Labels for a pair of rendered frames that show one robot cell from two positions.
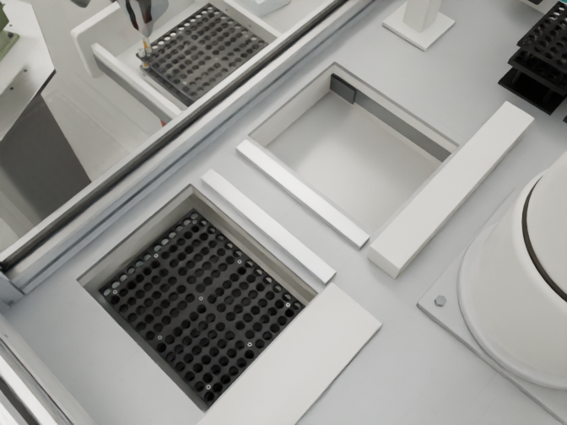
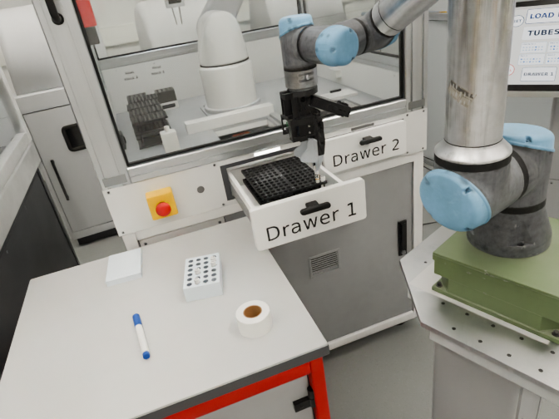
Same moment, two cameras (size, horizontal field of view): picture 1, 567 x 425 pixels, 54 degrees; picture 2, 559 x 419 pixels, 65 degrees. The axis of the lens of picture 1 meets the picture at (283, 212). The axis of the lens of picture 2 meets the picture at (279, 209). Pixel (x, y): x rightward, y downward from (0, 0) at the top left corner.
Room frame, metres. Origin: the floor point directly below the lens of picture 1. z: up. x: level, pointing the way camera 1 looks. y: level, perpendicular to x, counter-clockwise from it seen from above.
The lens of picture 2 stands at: (1.64, 0.69, 1.38)
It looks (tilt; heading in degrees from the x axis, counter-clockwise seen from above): 28 degrees down; 212
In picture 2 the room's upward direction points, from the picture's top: 9 degrees counter-clockwise
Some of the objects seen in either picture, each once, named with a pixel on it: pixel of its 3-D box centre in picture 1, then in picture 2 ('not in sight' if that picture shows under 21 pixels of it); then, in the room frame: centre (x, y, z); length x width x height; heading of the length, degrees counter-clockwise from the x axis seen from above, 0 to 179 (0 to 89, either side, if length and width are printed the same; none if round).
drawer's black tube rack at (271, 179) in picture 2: not in sight; (282, 185); (0.69, 0.12, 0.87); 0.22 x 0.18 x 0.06; 47
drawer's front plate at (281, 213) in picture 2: not in sight; (310, 214); (0.83, 0.26, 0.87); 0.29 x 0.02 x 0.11; 137
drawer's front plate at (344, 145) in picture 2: not in sight; (364, 146); (0.39, 0.26, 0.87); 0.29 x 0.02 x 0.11; 137
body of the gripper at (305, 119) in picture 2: not in sight; (302, 113); (0.73, 0.22, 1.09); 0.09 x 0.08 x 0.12; 137
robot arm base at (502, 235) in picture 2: not in sight; (509, 214); (0.80, 0.68, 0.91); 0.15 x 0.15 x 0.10
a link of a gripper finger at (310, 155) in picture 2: not in sight; (310, 156); (0.74, 0.24, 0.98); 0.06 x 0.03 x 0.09; 137
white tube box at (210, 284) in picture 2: not in sight; (203, 276); (1.02, 0.05, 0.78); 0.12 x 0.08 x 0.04; 36
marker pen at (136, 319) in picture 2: not in sight; (140, 335); (1.22, 0.04, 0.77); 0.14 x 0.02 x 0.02; 53
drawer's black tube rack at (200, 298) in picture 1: (203, 306); not in sight; (0.26, 0.11, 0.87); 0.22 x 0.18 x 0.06; 47
